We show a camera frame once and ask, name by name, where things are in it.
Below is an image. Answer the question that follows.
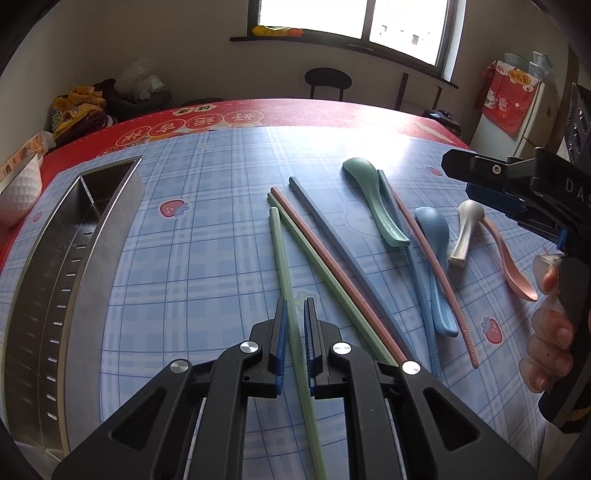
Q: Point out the white spoon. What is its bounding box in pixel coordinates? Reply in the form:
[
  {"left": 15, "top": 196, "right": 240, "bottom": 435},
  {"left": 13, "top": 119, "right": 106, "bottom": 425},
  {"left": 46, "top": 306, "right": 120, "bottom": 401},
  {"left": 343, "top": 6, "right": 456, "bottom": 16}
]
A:
[{"left": 449, "top": 200, "right": 485, "bottom": 267}]

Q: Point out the pink chopstick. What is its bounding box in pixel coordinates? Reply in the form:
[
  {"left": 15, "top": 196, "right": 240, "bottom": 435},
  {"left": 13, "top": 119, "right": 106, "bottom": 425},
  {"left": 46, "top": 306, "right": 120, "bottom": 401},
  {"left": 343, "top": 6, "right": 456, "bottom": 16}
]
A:
[
  {"left": 267, "top": 187, "right": 408, "bottom": 365},
  {"left": 388, "top": 186, "right": 480, "bottom": 369}
]

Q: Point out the blue spoon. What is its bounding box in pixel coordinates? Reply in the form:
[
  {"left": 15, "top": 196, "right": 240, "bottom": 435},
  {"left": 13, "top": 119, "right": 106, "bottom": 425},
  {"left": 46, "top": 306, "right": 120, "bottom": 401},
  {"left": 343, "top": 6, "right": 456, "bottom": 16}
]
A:
[{"left": 415, "top": 207, "right": 459, "bottom": 337}]

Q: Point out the green chopstick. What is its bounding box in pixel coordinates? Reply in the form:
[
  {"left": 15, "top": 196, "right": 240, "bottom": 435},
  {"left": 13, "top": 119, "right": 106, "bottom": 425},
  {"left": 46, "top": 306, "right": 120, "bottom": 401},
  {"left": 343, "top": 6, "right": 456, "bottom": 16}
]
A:
[
  {"left": 267, "top": 193, "right": 398, "bottom": 366},
  {"left": 270, "top": 207, "right": 328, "bottom": 479}
]

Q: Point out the right hand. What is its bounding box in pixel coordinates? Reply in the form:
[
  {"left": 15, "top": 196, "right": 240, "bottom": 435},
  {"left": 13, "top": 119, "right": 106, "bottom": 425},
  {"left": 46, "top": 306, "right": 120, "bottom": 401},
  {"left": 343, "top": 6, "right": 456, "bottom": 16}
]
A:
[{"left": 519, "top": 255, "right": 575, "bottom": 393}]

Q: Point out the white refrigerator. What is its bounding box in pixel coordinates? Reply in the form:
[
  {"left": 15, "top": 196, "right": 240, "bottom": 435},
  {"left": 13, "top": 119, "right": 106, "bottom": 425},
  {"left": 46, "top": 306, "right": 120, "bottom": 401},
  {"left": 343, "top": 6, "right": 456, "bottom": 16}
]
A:
[{"left": 470, "top": 60, "right": 559, "bottom": 159}]

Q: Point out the pink spoon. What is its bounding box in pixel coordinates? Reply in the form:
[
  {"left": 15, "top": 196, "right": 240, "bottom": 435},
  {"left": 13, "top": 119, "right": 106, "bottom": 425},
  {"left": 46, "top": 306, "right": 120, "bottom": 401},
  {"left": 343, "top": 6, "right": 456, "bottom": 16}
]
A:
[{"left": 481, "top": 216, "right": 538, "bottom": 302}]

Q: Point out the red cloth on refrigerator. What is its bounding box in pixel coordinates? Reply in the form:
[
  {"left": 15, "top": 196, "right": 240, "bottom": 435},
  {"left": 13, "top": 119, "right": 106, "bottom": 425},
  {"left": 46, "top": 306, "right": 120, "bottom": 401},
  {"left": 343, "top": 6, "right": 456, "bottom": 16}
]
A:
[{"left": 481, "top": 60, "right": 540, "bottom": 135}]

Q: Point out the blue-grey chopstick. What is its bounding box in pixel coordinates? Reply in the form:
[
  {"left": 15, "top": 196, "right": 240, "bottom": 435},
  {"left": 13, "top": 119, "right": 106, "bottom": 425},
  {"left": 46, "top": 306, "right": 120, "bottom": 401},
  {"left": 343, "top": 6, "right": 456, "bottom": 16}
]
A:
[{"left": 290, "top": 176, "right": 418, "bottom": 362}]

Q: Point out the blue plaid table mat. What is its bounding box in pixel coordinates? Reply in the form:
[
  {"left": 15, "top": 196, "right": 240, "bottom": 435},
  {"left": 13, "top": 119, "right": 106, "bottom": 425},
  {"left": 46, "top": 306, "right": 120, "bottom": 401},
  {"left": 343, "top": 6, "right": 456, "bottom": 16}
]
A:
[{"left": 0, "top": 124, "right": 567, "bottom": 471}]

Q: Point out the green spoon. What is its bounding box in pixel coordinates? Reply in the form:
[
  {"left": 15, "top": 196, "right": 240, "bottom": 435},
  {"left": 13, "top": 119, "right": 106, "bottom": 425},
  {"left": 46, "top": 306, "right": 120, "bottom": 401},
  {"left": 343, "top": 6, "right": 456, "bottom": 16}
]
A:
[{"left": 342, "top": 157, "right": 410, "bottom": 248}]

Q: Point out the window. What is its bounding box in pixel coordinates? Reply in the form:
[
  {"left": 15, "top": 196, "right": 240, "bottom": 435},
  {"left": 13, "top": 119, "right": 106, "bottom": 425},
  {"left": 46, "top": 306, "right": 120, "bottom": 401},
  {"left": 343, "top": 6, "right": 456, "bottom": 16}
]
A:
[{"left": 246, "top": 0, "right": 463, "bottom": 82}]

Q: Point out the black round-back chair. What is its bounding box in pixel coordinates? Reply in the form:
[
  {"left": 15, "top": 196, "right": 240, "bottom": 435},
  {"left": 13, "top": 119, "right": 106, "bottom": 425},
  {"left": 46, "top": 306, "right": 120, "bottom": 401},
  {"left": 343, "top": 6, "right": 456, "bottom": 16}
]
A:
[{"left": 304, "top": 67, "right": 353, "bottom": 101}]

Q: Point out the stainless steel utensil tray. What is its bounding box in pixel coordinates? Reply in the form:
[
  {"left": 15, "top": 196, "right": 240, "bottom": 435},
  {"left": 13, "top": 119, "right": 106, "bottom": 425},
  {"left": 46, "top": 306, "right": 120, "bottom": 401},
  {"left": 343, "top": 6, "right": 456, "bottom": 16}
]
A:
[{"left": 3, "top": 156, "right": 144, "bottom": 459}]

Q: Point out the red tablecloth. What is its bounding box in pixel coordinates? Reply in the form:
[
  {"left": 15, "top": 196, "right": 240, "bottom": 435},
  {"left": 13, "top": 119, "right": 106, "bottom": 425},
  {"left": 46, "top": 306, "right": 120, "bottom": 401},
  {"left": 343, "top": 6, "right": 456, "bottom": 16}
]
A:
[{"left": 0, "top": 97, "right": 472, "bottom": 273}]

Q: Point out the white dimpled bowl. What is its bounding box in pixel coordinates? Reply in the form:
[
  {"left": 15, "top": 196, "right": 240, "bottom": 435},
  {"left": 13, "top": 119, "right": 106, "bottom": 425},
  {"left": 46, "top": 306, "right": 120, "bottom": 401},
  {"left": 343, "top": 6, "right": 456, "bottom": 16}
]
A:
[{"left": 0, "top": 153, "right": 42, "bottom": 227}]

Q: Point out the clear plastic bag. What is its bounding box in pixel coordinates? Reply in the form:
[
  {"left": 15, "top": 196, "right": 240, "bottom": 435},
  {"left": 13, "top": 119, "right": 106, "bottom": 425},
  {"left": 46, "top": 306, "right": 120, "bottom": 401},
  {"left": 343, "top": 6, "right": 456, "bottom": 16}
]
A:
[{"left": 114, "top": 58, "right": 164, "bottom": 100}]

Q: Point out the yellow toy on windowsill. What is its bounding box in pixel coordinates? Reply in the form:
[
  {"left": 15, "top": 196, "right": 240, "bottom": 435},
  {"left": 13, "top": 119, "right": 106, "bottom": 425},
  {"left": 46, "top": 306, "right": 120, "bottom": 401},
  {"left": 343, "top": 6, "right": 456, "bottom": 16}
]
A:
[{"left": 252, "top": 25, "right": 304, "bottom": 38}]

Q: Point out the yellow snack bag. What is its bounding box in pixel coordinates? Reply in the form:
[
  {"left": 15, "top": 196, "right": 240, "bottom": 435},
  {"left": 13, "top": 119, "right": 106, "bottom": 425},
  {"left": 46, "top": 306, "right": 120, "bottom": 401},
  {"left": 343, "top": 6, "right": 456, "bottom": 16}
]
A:
[{"left": 50, "top": 86, "right": 106, "bottom": 145}]

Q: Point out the printed snack package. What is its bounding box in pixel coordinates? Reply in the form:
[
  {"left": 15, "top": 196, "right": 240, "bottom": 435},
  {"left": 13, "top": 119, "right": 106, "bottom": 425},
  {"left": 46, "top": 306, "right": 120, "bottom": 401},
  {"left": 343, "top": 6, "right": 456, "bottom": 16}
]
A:
[{"left": 0, "top": 131, "right": 55, "bottom": 181}]

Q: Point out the black appliance near wall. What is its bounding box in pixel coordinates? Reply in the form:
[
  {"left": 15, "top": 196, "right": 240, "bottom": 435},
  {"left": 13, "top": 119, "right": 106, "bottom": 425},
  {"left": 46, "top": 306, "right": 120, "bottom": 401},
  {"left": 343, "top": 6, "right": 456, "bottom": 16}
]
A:
[{"left": 422, "top": 109, "right": 462, "bottom": 137}]

